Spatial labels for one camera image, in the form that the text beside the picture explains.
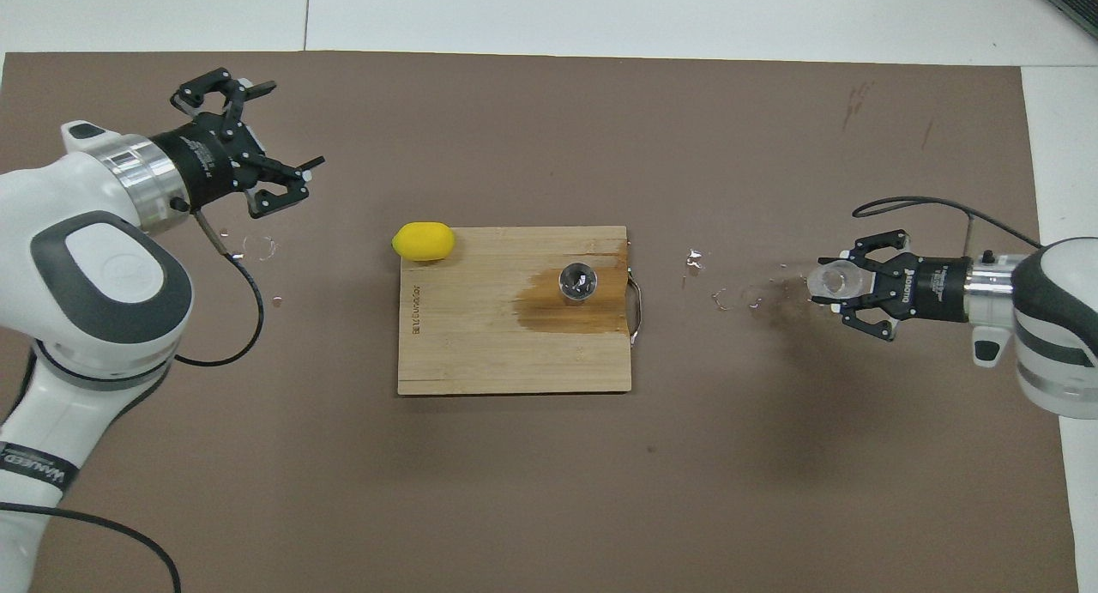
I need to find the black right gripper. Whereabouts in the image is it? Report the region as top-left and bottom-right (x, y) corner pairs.
(810, 228), (974, 343)

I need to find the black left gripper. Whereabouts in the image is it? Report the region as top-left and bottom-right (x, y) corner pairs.
(151, 66), (328, 219)

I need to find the clear plastic cup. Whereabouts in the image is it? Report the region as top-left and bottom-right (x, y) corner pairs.
(805, 262), (868, 308)

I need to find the steel double jigger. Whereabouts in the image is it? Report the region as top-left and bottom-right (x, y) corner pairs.
(558, 263), (600, 305)

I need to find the yellow lemon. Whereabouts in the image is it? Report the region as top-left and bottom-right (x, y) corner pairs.
(392, 221), (456, 263)

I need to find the bamboo cutting board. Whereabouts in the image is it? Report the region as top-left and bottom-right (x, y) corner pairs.
(396, 226), (643, 396)

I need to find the brown table mat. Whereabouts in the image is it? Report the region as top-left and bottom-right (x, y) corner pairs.
(0, 51), (1080, 593)

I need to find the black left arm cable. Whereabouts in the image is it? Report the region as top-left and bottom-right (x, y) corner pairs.
(0, 209), (266, 593)

